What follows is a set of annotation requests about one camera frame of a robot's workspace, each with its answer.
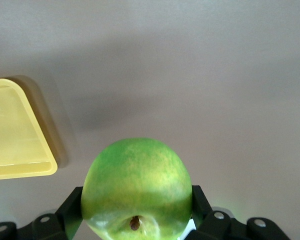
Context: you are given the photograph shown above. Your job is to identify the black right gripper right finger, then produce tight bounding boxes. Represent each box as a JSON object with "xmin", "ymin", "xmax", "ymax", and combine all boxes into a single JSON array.
[{"xmin": 183, "ymin": 184, "xmax": 290, "ymax": 240}]

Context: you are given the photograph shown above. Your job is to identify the yellow plastic tray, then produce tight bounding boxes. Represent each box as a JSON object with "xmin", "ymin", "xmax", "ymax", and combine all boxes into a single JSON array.
[{"xmin": 0, "ymin": 78, "xmax": 58, "ymax": 181}]

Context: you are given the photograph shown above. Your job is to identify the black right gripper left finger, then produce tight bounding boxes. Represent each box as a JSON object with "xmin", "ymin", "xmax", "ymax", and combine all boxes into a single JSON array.
[{"xmin": 0, "ymin": 186, "xmax": 84, "ymax": 240}]

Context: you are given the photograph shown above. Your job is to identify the green apple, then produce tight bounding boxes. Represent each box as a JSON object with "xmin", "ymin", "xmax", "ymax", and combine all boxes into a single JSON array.
[{"xmin": 81, "ymin": 137, "xmax": 193, "ymax": 240}]

